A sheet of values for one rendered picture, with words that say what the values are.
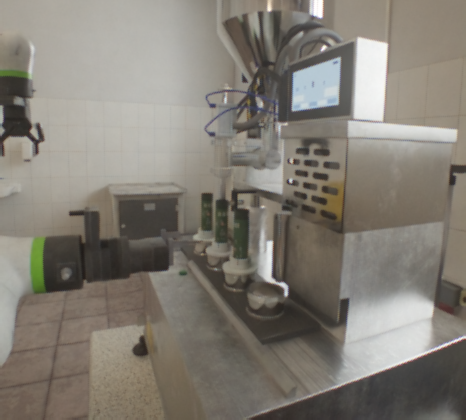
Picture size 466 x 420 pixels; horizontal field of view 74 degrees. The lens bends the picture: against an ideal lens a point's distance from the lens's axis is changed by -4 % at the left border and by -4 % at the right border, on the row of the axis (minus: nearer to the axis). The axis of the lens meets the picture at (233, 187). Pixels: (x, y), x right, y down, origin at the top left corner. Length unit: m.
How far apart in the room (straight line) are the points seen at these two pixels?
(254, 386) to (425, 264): 0.35
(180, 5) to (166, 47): 0.57
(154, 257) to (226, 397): 0.25
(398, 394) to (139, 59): 4.15
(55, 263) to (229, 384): 0.31
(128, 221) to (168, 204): 0.46
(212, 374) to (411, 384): 0.30
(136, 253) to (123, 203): 2.99
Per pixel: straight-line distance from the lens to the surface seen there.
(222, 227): 0.74
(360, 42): 0.49
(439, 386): 0.68
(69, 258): 0.56
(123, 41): 4.37
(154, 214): 3.62
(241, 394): 0.45
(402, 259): 0.59
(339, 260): 0.50
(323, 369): 0.51
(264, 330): 0.55
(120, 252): 0.57
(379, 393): 0.56
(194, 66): 4.47
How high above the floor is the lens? 1.32
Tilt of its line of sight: 7 degrees down
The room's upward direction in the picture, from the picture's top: 1 degrees clockwise
